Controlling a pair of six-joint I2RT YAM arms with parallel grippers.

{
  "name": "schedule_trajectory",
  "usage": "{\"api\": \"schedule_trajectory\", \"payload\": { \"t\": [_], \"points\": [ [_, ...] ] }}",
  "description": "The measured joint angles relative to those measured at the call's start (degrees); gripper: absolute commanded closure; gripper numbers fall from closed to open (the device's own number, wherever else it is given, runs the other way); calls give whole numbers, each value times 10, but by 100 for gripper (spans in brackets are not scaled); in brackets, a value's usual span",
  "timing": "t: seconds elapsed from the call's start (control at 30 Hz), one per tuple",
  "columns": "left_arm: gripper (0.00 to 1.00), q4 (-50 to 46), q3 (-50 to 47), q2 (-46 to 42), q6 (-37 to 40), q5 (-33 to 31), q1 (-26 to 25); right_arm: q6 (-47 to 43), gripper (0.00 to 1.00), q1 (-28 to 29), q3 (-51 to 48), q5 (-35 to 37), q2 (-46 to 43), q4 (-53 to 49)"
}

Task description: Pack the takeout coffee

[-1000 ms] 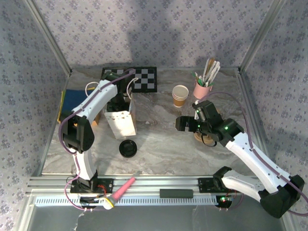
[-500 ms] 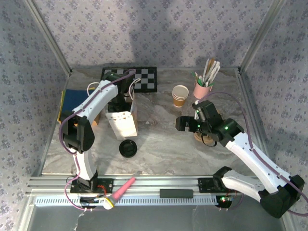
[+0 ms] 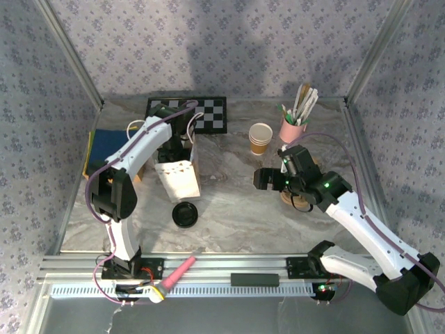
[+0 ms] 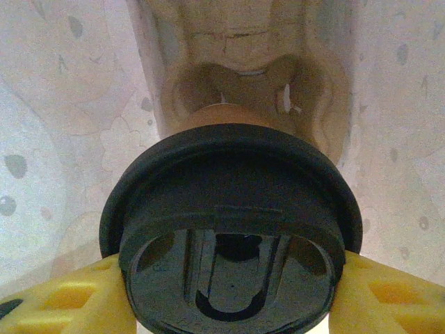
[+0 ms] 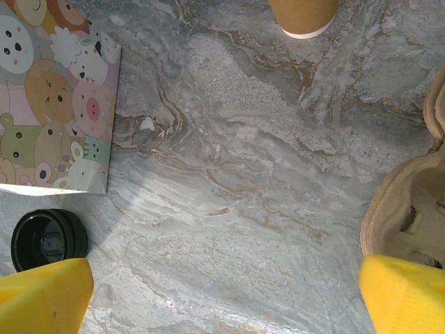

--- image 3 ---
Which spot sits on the brown pulp cup carrier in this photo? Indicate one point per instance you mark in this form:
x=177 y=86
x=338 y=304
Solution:
x=290 y=202

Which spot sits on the white animal print paper bag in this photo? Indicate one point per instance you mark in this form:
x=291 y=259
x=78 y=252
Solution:
x=180 y=184

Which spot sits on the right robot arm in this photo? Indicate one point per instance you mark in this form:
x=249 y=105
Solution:
x=375 y=236

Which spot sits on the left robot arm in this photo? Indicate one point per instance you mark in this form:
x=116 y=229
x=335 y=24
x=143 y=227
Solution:
x=139 y=146

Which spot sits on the black white chessboard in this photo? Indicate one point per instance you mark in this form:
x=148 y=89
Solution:
x=212 y=118

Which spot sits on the pink straw holder cup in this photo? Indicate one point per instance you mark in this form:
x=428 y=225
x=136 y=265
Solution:
x=290 y=130

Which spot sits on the green stopper stick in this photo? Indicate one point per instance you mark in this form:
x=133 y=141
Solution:
x=306 y=121
x=283 y=111

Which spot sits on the white wrapped straw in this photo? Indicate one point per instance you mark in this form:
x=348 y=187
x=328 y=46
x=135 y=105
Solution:
x=303 y=108
x=297 y=101
x=311 y=101

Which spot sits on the blue felt cloth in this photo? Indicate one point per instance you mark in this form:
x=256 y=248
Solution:
x=104 y=146

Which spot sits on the black plastic cup lid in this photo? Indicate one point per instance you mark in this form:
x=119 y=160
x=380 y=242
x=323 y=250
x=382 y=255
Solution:
x=185 y=214

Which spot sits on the wooden stirrer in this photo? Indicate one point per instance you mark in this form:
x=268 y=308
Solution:
x=305 y=91

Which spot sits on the black rectangular block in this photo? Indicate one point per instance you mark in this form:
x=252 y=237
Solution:
x=254 y=279

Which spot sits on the controller circuit board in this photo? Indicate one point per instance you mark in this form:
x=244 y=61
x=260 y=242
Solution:
x=128 y=289
x=325 y=292

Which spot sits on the aluminium side rail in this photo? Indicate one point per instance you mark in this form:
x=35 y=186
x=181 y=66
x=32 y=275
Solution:
x=94 y=121
x=369 y=174

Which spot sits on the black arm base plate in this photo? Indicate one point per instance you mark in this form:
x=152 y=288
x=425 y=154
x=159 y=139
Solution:
x=156 y=268
x=295 y=268

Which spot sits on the aluminium extrusion rail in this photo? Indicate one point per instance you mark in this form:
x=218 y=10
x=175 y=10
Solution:
x=226 y=261

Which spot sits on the aluminium frame post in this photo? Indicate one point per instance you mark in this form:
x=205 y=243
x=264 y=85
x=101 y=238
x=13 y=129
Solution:
x=378 y=52
x=72 y=52

